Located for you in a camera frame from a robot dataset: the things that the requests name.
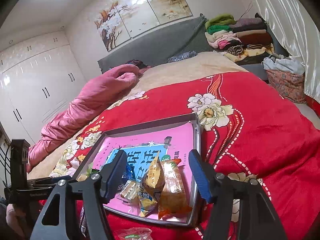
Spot tree blossom painting panel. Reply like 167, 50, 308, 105
94, 1, 132, 53

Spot dark patterned pillow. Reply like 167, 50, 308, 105
168, 50, 198, 63

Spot light grey crumpled clothes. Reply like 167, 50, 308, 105
262, 54, 305, 75

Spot dark rimmed shallow tray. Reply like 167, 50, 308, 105
72, 113, 201, 227

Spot grey headboard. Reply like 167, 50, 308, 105
97, 14, 215, 74

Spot white wardrobe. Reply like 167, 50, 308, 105
0, 36, 87, 145

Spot stack of folded clothes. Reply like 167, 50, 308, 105
204, 14, 275, 63

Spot yellow blue snack packet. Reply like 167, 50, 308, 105
138, 152, 166, 217

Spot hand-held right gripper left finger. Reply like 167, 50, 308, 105
30, 150, 128, 240

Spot red floral blanket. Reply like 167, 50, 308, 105
49, 71, 320, 240

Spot floral fabric bag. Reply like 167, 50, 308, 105
265, 69, 307, 104

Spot green yellow snack packet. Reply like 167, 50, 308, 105
77, 164, 100, 182

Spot black cable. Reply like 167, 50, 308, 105
0, 144, 13, 188

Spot dark blue snack packet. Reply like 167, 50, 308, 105
79, 200, 89, 239

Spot white satin curtain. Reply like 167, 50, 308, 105
244, 0, 320, 98

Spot clear candy packet green label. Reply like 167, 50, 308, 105
117, 227, 153, 240

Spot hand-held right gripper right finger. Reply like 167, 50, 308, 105
188, 149, 283, 240

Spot red cloth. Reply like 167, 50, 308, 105
304, 95, 320, 118

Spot pink quilt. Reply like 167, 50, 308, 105
26, 64, 140, 173

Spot blue white snack packet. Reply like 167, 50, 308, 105
122, 164, 134, 180

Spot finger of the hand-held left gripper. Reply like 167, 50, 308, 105
29, 176, 73, 188

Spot beige bedsheet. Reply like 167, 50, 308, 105
26, 51, 250, 180

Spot pale blossom painting panel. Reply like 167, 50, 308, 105
117, 0, 160, 39

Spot dark purple cloth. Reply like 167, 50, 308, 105
125, 59, 152, 77

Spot orange snack packet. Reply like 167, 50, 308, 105
158, 159, 193, 220

